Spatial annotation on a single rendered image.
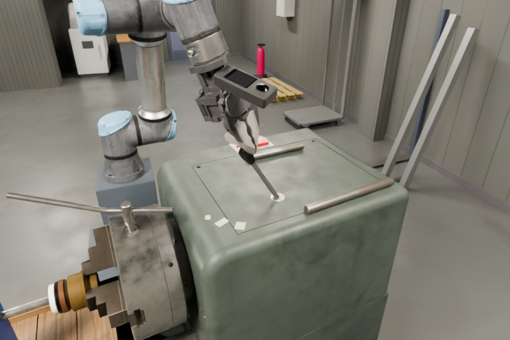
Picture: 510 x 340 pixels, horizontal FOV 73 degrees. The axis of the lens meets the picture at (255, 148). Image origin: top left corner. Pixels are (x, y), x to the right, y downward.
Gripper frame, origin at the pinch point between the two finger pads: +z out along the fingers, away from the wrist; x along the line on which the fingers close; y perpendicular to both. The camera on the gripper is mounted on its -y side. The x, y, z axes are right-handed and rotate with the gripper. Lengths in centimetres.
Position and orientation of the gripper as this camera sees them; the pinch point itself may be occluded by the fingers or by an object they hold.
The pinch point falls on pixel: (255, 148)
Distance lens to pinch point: 71.9
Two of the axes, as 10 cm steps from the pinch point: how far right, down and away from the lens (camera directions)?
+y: -7.5, -0.4, 6.6
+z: 3.3, 8.4, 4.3
